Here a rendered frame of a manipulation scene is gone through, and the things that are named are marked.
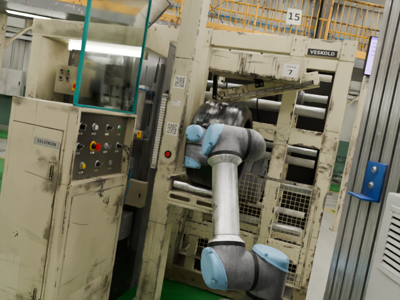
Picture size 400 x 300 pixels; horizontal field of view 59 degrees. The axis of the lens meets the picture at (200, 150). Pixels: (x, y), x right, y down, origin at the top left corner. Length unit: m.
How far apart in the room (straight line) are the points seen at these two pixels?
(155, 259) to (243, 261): 1.34
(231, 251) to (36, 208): 1.11
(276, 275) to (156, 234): 1.31
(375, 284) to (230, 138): 0.62
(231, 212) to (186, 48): 1.34
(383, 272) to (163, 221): 1.67
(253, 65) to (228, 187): 1.35
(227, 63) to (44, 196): 1.37
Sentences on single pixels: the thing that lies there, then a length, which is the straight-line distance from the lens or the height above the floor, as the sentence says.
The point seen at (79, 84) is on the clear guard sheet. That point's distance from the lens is 1.74.
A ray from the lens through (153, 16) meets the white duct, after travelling 2.74.
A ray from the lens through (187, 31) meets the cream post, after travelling 2.26.
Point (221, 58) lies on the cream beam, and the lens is 2.43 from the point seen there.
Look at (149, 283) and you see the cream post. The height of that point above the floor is 0.22.
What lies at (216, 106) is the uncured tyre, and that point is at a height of 1.39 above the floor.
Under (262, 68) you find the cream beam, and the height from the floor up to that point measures 1.69.
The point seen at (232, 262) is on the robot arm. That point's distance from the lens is 1.07.
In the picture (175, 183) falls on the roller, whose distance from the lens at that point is 2.13.
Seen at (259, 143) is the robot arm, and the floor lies 1.26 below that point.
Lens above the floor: 1.31
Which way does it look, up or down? 5 degrees down
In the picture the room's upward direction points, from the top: 10 degrees clockwise
